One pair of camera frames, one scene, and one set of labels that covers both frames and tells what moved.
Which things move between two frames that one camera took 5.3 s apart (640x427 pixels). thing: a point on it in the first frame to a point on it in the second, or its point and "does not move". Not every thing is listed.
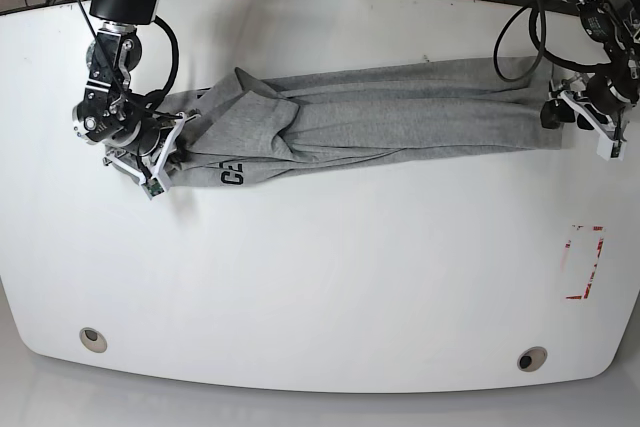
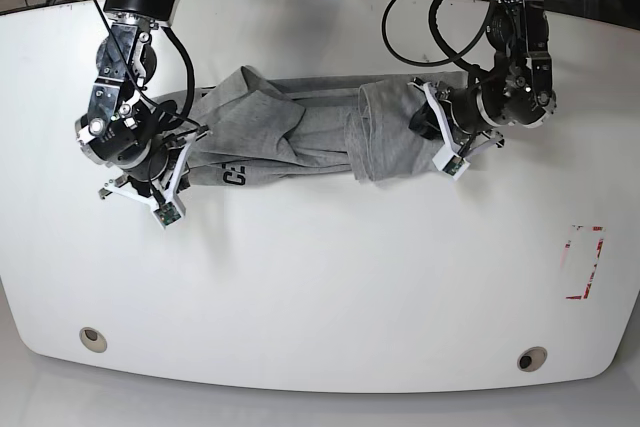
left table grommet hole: [93, 340] does not move
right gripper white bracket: [557, 111] to [425, 123]
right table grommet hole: [532, 358] does not move
